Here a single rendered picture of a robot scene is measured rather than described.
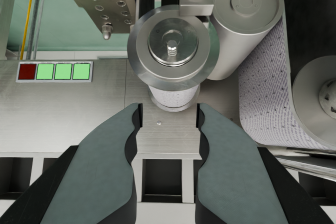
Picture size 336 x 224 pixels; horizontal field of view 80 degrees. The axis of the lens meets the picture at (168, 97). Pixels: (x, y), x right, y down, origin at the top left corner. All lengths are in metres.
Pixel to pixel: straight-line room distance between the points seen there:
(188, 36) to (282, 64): 0.16
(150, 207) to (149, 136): 0.20
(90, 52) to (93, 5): 2.85
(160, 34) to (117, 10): 0.36
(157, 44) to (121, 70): 0.38
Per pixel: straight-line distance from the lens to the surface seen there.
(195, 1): 0.33
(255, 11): 0.38
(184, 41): 0.31
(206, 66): 0.32
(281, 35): 0.39
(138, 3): 0.38
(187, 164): 0.64
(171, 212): 0.66
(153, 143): 0.63
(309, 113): 0.37
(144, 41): 0.33
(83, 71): 0.71
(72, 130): 0.70
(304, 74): 0.38
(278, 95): 0.38
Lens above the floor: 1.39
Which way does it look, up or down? 11 degrees down
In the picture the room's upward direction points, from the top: 180 degrees counter-clockwise
